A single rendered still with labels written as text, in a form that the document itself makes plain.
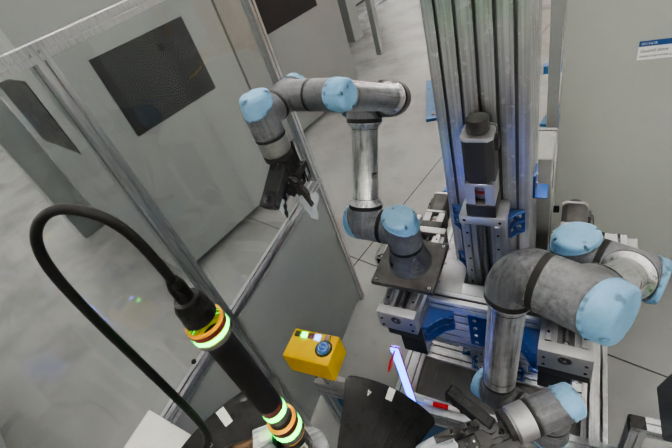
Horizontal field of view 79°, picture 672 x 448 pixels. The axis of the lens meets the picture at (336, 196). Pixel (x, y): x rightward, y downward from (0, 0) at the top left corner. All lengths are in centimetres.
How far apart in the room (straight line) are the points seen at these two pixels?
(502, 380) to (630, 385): 145
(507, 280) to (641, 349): 179
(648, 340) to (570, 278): 183
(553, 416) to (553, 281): 32
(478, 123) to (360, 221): 51
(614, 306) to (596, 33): 148
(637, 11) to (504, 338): 150
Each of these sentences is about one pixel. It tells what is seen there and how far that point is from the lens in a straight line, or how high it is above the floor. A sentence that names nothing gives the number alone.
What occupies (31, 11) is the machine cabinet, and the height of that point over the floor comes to 206.
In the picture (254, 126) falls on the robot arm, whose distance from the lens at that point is 94.
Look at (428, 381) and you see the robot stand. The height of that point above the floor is 21.
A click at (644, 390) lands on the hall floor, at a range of 248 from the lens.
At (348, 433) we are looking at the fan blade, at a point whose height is 118.
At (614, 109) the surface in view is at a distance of 227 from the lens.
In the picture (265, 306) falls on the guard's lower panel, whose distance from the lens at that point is 181.
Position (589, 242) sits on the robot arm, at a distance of 122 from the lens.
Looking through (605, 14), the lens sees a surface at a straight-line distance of 208.
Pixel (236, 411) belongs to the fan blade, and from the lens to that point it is 88.
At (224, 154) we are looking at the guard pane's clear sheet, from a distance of 156.
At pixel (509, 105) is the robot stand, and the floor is 158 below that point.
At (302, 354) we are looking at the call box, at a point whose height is 107.
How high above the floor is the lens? 214
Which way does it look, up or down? 36 degrees down
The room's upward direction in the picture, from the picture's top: 20 degrees counter-clockwise
